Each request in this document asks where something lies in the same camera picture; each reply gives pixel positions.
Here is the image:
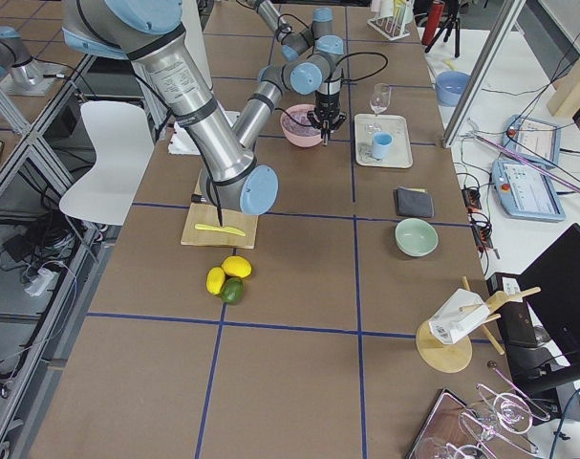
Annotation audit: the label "yellow lemon upper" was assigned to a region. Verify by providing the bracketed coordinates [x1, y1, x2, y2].
[205, 267, 226, 295]

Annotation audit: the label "wooden cup stand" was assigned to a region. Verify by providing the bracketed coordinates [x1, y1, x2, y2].
[416, 276, 541, 373]

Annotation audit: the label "black monitor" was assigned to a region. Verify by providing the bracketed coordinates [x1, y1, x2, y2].
[518, 223, 580, 393]

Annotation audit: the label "teach pendant far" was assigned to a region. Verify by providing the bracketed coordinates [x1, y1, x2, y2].
[503, 115, 561, 168]

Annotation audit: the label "blue plastic cup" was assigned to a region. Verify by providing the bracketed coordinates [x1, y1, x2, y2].
[370, 132, 394, 161]

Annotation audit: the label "grey yellow folded cloth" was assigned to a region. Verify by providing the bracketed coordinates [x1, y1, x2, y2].
[394, 187, 434, 218]

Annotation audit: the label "hanging wine glasses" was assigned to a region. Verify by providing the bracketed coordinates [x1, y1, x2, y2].
[406, 372, 550, 458]

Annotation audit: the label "teach pendant near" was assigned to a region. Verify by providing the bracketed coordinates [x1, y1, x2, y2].
[491, 160, 566, 222]

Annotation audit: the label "white carton on stand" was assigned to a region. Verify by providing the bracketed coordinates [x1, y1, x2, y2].
[428, 289, 489, 345]

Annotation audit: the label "red cylinder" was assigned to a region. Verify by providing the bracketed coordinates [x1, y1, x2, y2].
[421, 0, 445, 46]

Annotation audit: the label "yellow plastic knife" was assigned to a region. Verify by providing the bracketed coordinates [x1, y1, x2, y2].
[194, 223, 247, 237]

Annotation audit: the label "green bowl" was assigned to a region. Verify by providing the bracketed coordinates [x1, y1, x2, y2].
[395, 218, 439, 257]

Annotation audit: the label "green avocado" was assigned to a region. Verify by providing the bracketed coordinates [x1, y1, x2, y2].
[219, 277, 244, 304]

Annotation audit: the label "white chair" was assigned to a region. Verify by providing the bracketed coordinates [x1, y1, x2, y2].
[59, 100, 155, 226]

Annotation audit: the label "cream bear tray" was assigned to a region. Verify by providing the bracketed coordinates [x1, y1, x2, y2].
[354, 114, 413, 168]

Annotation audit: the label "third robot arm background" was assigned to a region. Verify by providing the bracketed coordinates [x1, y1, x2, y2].
[0, 26, 52, 97]

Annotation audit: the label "pink bowl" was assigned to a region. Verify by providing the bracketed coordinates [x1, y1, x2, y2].
[280, 104, 322, 148]

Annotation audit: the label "teach pendant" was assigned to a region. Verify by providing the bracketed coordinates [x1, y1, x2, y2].
[503, 115, 561, 168]
[491, 160, 566, 222]

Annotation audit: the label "clear wine glass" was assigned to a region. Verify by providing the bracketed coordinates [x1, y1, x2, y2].
[365, 83, 392, 134]

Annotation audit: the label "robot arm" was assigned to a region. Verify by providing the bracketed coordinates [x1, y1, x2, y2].
[232, 1, 346, 147]
[62, 1, 282, 215]

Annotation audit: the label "blue bowl on side table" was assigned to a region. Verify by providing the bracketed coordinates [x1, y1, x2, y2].
[435, 71, 470, 107]

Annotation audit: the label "white wire rack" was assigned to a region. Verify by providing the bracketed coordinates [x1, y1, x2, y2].
[367, 0, 414, 41]

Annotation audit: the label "yellow lemon round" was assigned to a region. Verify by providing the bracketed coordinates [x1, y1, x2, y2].
[222, 255, 252, 278]

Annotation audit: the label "wooden cutting board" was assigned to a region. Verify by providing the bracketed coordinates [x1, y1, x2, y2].
[181, 204, 258, 249]

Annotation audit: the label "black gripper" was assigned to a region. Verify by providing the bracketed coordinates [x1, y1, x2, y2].
[307, 91, 346, 145]

